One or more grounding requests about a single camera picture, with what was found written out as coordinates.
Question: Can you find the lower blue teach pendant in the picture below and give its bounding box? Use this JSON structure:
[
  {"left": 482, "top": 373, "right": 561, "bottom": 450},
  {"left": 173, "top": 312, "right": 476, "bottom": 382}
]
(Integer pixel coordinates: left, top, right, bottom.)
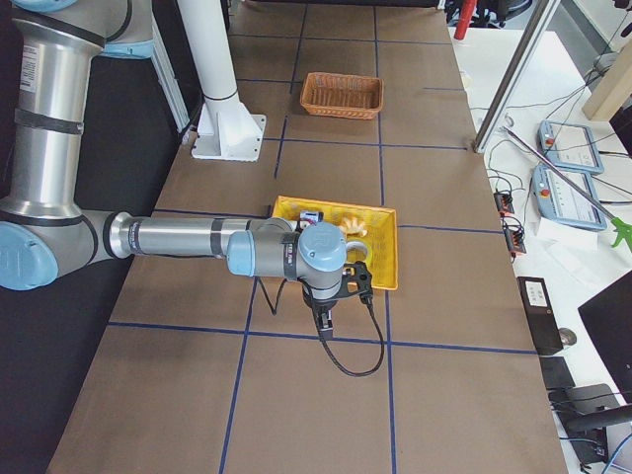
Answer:
[{"left": 531, "top": 164, "right": 607, "bottom": 231}]

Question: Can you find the orange black connector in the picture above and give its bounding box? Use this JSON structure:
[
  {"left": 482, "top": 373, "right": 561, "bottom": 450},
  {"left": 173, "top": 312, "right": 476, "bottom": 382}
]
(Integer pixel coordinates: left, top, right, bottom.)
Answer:
[
  {"left": 494, "top": 192, "right": 514, "bottom": 216},
  {"left": 502, "top": 219, "right": 526, "bottom": 257}
]

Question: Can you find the black rectangular box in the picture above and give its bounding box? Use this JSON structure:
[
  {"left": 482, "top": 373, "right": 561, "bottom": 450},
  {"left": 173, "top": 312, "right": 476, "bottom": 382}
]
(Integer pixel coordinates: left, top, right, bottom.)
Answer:
[{"left": 516, "top": 276, "right": 563, "bottom": 356}]

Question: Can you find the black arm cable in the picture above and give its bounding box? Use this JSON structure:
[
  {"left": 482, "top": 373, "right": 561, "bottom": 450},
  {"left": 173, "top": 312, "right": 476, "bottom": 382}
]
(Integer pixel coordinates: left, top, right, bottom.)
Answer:
[{"left": 258, "top": 276, "right": 386, "bottom": 378}]

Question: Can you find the white paper sheet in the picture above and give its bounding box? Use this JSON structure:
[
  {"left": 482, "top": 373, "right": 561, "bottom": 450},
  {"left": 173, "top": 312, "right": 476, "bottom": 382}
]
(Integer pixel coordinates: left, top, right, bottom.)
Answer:
[{"left": 535, "top": 217, "right": 598, "bottom": 251}]

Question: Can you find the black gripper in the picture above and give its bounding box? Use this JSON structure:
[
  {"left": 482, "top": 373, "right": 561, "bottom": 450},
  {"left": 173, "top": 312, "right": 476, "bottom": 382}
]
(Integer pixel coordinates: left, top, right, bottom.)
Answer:
[{"left": 344, "top": 262, "right": 372, "bottom": 298}]

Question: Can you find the metal grabber stick green tip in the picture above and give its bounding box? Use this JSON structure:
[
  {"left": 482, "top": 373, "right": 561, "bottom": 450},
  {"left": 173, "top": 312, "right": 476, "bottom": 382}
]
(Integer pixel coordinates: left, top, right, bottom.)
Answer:
[{"left": 502, "top": 126, "right": 631, "bottom": 248}]

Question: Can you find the yellow tape roll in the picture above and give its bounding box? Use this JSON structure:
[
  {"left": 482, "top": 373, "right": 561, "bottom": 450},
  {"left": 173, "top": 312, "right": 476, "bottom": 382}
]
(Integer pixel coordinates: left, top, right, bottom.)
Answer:
[{"left": 346, "top": 240, "right": 371, "bottom": 265}]

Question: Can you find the black desk device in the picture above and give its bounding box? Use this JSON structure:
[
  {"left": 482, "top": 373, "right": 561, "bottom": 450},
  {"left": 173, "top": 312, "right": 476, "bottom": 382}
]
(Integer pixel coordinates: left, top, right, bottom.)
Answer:
[{"left": 548, "top": 384, "right": 631, "bottom": 465}]

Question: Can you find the yellow plastic woven basket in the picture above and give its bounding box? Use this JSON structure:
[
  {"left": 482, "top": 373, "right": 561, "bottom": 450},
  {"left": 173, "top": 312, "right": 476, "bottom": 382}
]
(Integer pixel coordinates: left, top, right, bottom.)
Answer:
[{"left": 273, "top": 196, "right": 398, "bottom": 290}]

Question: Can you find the small dark labelled can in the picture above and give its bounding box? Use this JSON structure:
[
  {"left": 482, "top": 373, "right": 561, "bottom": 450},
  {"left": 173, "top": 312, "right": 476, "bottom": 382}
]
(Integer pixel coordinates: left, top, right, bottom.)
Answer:
[{"left": 299, "top": 210, "right": 324, "bottom": 225}]

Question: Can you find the brown wicker basket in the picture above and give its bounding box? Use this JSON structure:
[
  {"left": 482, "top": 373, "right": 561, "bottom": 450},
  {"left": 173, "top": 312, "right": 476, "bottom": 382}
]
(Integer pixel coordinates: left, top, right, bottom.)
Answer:
[{"left": 300, "top": 72, "right": 384, "bottom": 120}]

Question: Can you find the red cylinder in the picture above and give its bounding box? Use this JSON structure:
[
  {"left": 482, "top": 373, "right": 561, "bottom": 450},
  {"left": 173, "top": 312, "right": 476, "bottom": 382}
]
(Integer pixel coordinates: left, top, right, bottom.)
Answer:
[{"left": 453, "top": 0, "right": 477, "bottom": 40}]

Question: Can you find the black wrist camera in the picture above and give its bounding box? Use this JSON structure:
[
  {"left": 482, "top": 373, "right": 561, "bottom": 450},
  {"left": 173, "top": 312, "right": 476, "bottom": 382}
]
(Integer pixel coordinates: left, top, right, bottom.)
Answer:
[{"left": 314, "top": 303, "right": 335, "bottom": 341}]

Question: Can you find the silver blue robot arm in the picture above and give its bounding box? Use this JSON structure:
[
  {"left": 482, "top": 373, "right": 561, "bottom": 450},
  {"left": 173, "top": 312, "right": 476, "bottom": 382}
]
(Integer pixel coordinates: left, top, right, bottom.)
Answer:
[{"left": 1, "top": 1, "right": 372, "bottom": 306}]

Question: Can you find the toy croissant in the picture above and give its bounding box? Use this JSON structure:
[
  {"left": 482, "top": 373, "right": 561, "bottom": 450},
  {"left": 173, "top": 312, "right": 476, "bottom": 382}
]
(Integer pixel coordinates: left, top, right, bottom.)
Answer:
[{"left": 338, "top": 216, "right": 368, "bottom": 237}]

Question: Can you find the aluminium frame post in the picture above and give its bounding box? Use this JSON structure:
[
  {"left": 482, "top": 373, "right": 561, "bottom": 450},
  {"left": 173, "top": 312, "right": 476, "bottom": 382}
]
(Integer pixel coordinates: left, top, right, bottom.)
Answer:
[{"left": 473, "top": 0, "right": 561, "bottom": 154}]

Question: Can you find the upper orange black connector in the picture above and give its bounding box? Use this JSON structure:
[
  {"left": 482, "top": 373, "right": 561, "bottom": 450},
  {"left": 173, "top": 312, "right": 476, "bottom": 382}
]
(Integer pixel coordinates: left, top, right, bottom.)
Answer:
[{"left": 494, "top": 192, "right": 514, "bottom": 216}]

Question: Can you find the blue teach pendant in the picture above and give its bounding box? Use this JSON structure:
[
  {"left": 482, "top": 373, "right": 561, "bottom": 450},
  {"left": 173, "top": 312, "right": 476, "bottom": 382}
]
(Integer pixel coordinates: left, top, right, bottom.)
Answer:
[
  {"left": 537, "top": 120, "right": 604, "bottom": 175},
  {"left": 531, "top": 164, "right": 607, "bottom": 231}
]

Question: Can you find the silver round knob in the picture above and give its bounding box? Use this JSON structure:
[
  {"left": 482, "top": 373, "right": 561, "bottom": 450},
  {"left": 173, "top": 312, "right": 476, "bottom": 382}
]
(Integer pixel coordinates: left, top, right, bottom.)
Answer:
[{"left": 558, "top": 328, "right": 578, "bottom": 349}]

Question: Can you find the wooden board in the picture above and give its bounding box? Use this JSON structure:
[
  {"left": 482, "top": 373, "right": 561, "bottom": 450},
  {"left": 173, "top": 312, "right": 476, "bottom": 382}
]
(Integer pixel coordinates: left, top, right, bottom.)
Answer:
[{"left": 583, "top": 40, "right": 631, "bottom": 121}]

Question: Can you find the black monitor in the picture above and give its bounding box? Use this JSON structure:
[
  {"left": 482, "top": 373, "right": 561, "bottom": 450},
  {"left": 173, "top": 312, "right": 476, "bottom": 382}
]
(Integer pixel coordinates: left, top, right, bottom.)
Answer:
[{"left": 579, "top": 277, "right": 632, "bottom": 401}]

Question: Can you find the lower orange black connector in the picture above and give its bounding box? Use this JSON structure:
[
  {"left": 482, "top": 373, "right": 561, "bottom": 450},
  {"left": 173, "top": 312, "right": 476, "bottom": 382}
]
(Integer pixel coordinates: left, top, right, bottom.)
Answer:
[{"left": 502, "top": 219, "right": 526, "bottom": 257}]

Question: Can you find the upper blue teach pendant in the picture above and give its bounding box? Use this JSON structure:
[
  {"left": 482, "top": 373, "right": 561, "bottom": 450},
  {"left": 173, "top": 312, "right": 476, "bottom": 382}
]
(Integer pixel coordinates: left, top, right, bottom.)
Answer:
[{"left": 537, "top": 120, "right": 604, "bottom": 175}]

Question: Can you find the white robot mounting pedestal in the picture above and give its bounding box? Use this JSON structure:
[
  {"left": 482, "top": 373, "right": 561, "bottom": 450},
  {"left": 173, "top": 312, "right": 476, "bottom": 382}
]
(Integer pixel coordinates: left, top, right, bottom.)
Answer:
[{"left": 178, "top": 0, "right": 267, "bottom": 162}]

